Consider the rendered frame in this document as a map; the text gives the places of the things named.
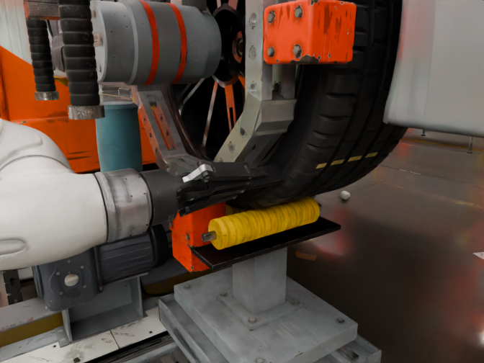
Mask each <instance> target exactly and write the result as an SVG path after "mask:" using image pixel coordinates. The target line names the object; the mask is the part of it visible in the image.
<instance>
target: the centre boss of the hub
mask: <svg viewBox="0 0 484 363"><path fill-rule="evenodd" d="M242 53H243V38H242V32H241V31H240V32H238V33H237V34H236V36H235V37H234V39H233V56H234V58H235V59H236V60H237V61H238V62H239V63H241V59H242Z"/></svg>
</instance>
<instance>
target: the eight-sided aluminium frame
mask: <svg viewBox="0 0 484 363"><path fill-rule="evenodd" d="M289 1H296V0H246V70H245V105H244V108H243V112H242V114H241V116H240V117H239V119H238V121H237V123H236V124H235V125H234V127H233V129H232V130H231V132H230V134H229V136H228V137H227V139H226V140H225V142H224V144H223V145H222V147H221V149H220V150H219V152H218V154H217V155H216V157H215V159H214V160H213V162H247V163H248V166H249V168H250V169H253V168H256V167H257V166H258V165H259V163H260V162H261V160H262V159H263V158H264V157H265V155H266V154H267V153H268V152H269V150H270V149H271V148H272V146H273V145H274V144H275V143H276V142H277V140H278V139H279V137H280V136H281V135H282V133H285V132H287V129H288V126H289V125H290V123H291V122H292V121H293V119H294V108H295V104H296V101H297V99H296V98H295V69H296V64H265V63H264V61H263V52H264V8H265V7H266V6H271V5H275V4H282V3H286V2H289ZM130 88H131V91H132V95H133V101H134V103H136V104H137V105H138V113H139V115H140V118H141V121H142V123H143V126H144V128H145V131H146V134H147V136H148V139H149V142H150V144H151V147H152V149H153V153H154V155H155V157H156V164H157V165H158V167H159V168H160V169H164V170H166V171H167V172H169V173H170V174H171V175H173V176H176V175H179V174H182V173H184V172H191V173H192V172H193V171H195V170H196V169H198V165H197V162H198V161H200V160H201V159H199V158H196V157H194V156H191V155H189V154H188V153H187V152H186V151H185V148H184V145H183V143H182V140H181V138H180V136H179V133H178V131H177V129H176V126H175V124H174V121H173V119H172V117H171V114H170V112H169V109H168V107H167V105H166V102H165V100H164V97H163V94H162V90H161V85H160V84H159V85H131V86H130ZM151 106H153V109H154V112H155V113H156V116H157V119H158V122H159V124H160V126H161V129H162V131H163V134H164V137H165V139H166V142H167V144H168V146H169V149H167V147H166V144H165V142H164V139H163V136H162V134H161V131H160V129H159V126H158V123H157V122H156V118H155V116H154V114H153V111H152V109H151Z"/></svg>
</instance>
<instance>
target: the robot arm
mask: <svg viewBox="0 0 484 363"><path fill-rule="evenodd" d="M197 165H198V169H196V170H195V171H193V172H192V173H191V172H184V173H182V174H179V175H176V176H173V175H171V174H170V173H169V172H167V171H166V170H164V169H156V170H152V171H142V172H137V171H136V170H135V169H120V170H115V171H106V172H96V173H95V174H77V173H76V172H75V171H73V170H71V167H70V164H69V162H68V160H67V159H66V157H65V155H64V154H63V152H62V151H61V149H60V148H59V147H58V146H57V145H56V144H55V142H54V141H53V140H52V139H51V138H49V137H48V136H47V135H46V134H44V133H42V132H40V131H39V130H36V129H34V128H31V127H28V126H25V125H19V124H16V123H13V122H9V121H6V120H3V119H1V118H0V271H1V270H9V269H21V268H26V267H30V266H37V265H41V264H47V263H50V262H54V261H58V260H61V259H66V258H68V257H71V256H75V255H77V254H81V253H83V252H85V251H86V250H88V249H90V248H91V247H94V246H96V245H99V244H101V243H105V242H112V241H114V240H117V239H121V238H127V237H131V236H135V235H138V234H141V233H145V232H146V231H147V229H148V226H153V225H158V224H162V223H167V222H171V221H172V220H174V219H175V217H176V215H177V213H178V212H179V215H180V217H184V216H185V215H188V214H189V213H192V212H194V211H197V210H201V209H204V208H206V207H210V206H213V205H216V204H220V203H222V202H226V201H228V200H232V199H235V198H236V197H237V196H238V195H237V194H238V193H242V192H244V191H245V190H250V189H257V188H261V187H267V186H271V185H275V184H280V183H281V182H282V181H283V180H284V177H283V175H282V172H281V171H280V169H279V167H278V165H277V164H275V165H270V166H262V167H257V168H253V169H250V168H249V166H248V163H247V162H209V161H206V160H200V161H198V162H197Z"/></svg>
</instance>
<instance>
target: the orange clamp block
mask: <svg viewBox="0 0 484 363"><path fill-rule="evenodd" d="M356 10H357V5H356V4H355V3H354V2H348V1H338V0H296V1H289V2H286V3H282V4H275V5H271V6H266V7H265V8H264V52H263V61H264V63H265V64H349V63H351V62H352V57H353V47H354V30H355V20H356Z"/></svg>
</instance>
